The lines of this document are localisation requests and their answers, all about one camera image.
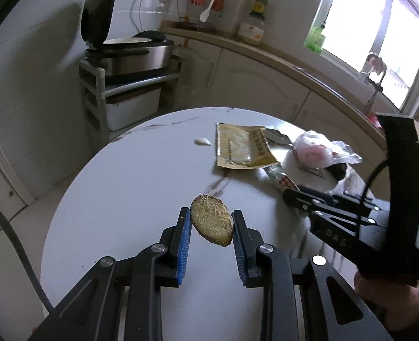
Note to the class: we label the metal faucet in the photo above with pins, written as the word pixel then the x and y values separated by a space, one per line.
pixel 373 88

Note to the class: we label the red basin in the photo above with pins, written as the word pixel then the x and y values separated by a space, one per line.
pixel 374 120

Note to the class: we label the white spoon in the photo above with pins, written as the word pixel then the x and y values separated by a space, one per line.
pixel 206 14

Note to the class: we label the round marble table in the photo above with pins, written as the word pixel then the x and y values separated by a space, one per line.
pixel 124 184

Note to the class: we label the clear bag with pink item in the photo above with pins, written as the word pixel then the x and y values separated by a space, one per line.
pixel 314 149

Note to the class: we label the ginger piece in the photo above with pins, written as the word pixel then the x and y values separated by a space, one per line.
pixel 211 223

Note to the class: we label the pink cloth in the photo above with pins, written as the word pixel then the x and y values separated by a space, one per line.
pixel 375 65

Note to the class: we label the white storage box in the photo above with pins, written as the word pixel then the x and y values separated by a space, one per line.
pixel 131 108

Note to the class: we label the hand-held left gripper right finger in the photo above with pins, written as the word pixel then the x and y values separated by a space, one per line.
pixel 239 248

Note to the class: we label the silver blue wrapper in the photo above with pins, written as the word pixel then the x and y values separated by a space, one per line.
pixel 277 135

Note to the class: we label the garlic clove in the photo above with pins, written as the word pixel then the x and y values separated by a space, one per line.
pixel 202 141

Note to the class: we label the beige countertop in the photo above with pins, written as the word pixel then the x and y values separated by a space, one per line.
pixel 266 55

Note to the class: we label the yellow black jar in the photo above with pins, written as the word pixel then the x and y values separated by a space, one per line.
pixel 260 7

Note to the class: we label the grey storage rack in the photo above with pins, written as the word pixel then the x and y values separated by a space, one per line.
pixel 92 103

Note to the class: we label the black wrapper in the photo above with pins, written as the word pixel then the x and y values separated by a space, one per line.
pixel 339 171

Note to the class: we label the glass jar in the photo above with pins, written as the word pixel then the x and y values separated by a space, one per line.
pixel 251 32

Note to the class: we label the green soap bottle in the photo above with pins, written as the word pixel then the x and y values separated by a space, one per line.
pixel 315 39

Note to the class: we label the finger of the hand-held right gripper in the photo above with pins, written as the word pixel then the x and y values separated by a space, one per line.
pixel 351 202
pixel 330 227

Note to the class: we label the window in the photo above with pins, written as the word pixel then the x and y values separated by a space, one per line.
pixel 373 14

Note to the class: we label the cream base cabinets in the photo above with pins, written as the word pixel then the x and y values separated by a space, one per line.
pixel 252 81

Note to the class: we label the yellow packet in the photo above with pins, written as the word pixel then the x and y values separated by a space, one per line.
pixel 239 145

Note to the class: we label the person's right hand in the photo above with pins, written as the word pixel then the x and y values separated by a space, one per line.
pixel 390 302

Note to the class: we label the steel rice cooker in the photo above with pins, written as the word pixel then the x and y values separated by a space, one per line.
pixel 138 57

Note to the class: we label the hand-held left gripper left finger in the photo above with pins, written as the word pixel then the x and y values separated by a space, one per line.
pixel 184 245

